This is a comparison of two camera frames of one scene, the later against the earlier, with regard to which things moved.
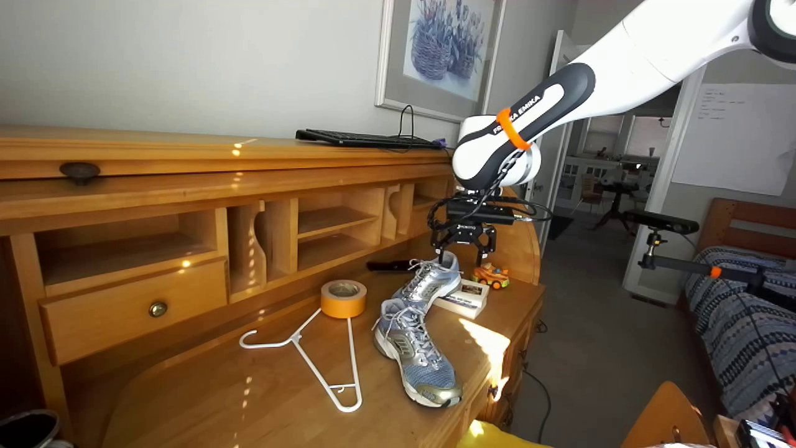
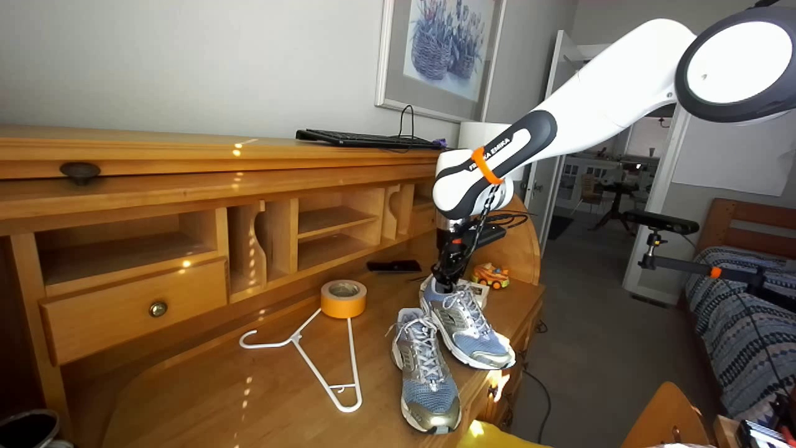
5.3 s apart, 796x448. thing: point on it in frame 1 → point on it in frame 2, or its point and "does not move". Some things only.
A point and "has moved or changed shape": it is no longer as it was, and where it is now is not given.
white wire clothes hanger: [346, 396] does not move
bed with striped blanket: [741, 290] does not move
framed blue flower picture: [438, 59] does not move
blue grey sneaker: [421, 285] → [465, 325]
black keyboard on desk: [381, 141] does not move
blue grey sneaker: [404, 336] has moved or changed shape
